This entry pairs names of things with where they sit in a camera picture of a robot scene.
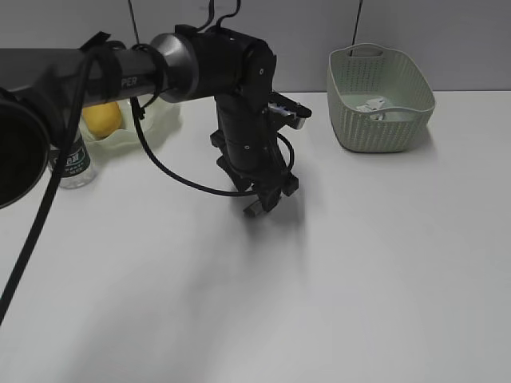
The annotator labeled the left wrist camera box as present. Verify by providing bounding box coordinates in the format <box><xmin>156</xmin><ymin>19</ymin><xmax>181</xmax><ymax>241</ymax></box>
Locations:
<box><xmin>267</xmin><ymin>92</ymin><xmax>312</xmax><ymax>130</ymax></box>

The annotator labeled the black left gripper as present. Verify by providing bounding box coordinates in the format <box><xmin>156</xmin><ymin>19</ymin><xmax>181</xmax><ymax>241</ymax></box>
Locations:
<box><xmin>216</xmin><ymin>156</ymin><xmax>299</xmax><ymax>214</ymax></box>

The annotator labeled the pale green wavy plate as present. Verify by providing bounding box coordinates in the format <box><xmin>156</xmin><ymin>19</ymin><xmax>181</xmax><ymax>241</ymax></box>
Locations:
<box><xmin>79</xmin><ymin>99</ymin><xmax>181</xmax><ymax>151</ymax></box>

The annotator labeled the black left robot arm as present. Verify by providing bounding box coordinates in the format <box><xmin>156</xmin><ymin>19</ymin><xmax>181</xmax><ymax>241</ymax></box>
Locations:
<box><xmin>1</xmin><ymin>25</ymin><xmax>311</xmax><ymax>215</ymax></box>

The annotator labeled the pale green plastic basket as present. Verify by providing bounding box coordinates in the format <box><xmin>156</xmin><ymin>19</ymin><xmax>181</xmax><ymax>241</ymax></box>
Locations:
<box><xmin>327</xmin><ymin>43</ymin><xmax>436</xmax><ymax>153</ymax></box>

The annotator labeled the white grey eraser top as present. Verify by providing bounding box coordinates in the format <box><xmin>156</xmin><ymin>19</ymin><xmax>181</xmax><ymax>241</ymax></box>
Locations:
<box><xmin>244</xmin><ymin>200</ymin><xmax>265</xmax><ymax>219</ymax></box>

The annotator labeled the black mesh pen holder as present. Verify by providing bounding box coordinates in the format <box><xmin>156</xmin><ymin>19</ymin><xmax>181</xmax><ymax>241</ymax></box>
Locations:
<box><xmin>210</xmin><ymin>129</ymin><xmax>225</xmax><ymax>151</ymax></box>

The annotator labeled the white waste paper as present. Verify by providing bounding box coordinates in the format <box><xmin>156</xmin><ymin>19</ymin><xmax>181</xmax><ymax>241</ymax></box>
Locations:
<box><xmin>356</xmin><ymin>97</ymin><xmax>386</xmax><ymax>121</ymax></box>

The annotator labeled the clear water bottle green label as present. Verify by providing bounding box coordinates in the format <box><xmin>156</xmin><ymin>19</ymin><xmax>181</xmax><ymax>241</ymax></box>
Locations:
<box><xmin>59</xmin><ymin>132</ymin><xmax>97</xmax><ymax>189</ymax></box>

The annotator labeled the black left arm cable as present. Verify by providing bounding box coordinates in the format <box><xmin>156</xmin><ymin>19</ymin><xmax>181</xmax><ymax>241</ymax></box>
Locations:
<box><xmin>0</xmin><ymin>51</ymin><xmax>296</xmax><ymax>328</ymax></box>

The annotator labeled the yellow mango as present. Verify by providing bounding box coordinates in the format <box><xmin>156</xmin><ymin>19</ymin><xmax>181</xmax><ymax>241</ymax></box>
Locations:
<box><xmin>82</xmin><ymin>102</ymin><xmax>123</xmax><ymax>140</ymax></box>

